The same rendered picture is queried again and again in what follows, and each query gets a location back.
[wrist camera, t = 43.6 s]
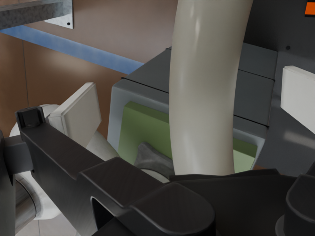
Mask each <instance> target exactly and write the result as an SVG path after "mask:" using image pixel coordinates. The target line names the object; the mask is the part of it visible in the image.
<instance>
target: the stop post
mask: <svg viewBox="0 0 315 236"><path fill-rule="evenodd" d="M43 20H44V21H45V22H48V23H52V24H56V25H59V26H63V27H67V28H70V29H73V28H74V23H73V0H39V1H32V2H25V3H18V4H11V5H4V6H0V30H3V29H7V28H11V27H16V26H20V25H25V24H29V23H34V22H39V21H43Z"/></svg>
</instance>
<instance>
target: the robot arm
mask: <svg viewBox="0 0 315 236"><path fill-rule="evenodd" d="M281 108H282V109H283V110H285V111H286V112H287V113H289V114H290V115H291V116H293V117H294V118H295V119H296V120H298V121H299V122H300V123H302V124H303V125H304V126H305V127H306V128H308V129H309V130H310V131H312V132H313V133H314V134H315V74H313V73H311V72H308V71H306V70H303V69H300V68H298V67H295V66H285V67H284V68H283V77H282V92H281ZM15 117H16V121H17V122H16V124H15V126H14V127H13V129H12V130H11V133H10V136H9V137H5V138H4V136H3V133H2V130H0V236H15V235H16V234H17V233H18V232H19V231H20V230H22V229H23V228H24V227H25V226H26V225H27V224H29V223H30V222H31V221H32V220H47V219H52V218H54V217H56V216H57V215H59V214H60V213H62V214H63V215H64V216H65V217H66V219H67V220H68V221H69V222H70V223H71V225H72V226H73V227H74V228H75V230H76V231H77V233H76V236H315V161H314V163H313V164H312V166H311V167H310V169H309V170H308V172H307V173H306V174H303V173H301V174H300V175H299V176H298V177H294V176H288V175H280V173H279V172H278V171H277V169H263V170H247V171H243V172H239V173H234V174H230V175H225V176H217V175H204V174H185V175H175V171H174V166H173V160H172V159H170V158H169V157H167V156H165V155H164V154H162V153H160V152H158V151H157V150H155V149H154V148H153V147H152V146H151V145H150V144H149V143H147V142H142V143H141V144H140V145H139V146H138V152H137V157H136V160H135V163H134V165H132V164H130V163H128V162H127V161H125V160H123V159H122V158H121V157H120V156H119V154H118V153H117V152H116V150H115V149H114V148H113V147H112V146H111V144H110V143H109V142H108V141H107V140H106V139H105V138H104V137H103V136H102V135H101V134H100V133H99V132H98V131H97V128H98V126H99V124H100V123H101V121H102V119H101V113H100V107H99V102H98V94H97V88H96V84H94V82H88V83H85V84H84V85H83V86H82V87H81V88H80V89H78V90H77V91H76V92H75V93H74V94H73V95H72V96H71V97H70V98H69V99H67V100H66V101H65V102H64V103H63V104H62V105H56V104H43V105H40V106H33V107H28V108H23V109H20V110H18V111H16V112H15Z"/></svg>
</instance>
